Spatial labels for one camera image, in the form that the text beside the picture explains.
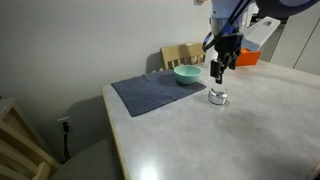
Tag white angular box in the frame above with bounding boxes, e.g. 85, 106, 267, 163
241, 16, 282, 53

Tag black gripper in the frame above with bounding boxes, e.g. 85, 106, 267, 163
209, 33, 243, 85

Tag white cabinet doors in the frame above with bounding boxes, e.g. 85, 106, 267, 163
259, 13, 320, 77

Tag black plug and cord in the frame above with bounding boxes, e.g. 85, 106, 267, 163
62, 121, 72, 162

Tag teal bowl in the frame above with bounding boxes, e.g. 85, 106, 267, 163
173, 64, 203, 86

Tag slatted wooden chair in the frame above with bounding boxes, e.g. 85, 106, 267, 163
0, 98, 62, 180

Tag white wall outlet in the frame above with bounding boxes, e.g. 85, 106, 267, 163
56, 116, 72, 130

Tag orange box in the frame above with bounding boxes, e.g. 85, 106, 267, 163
235, 48, 262, 67

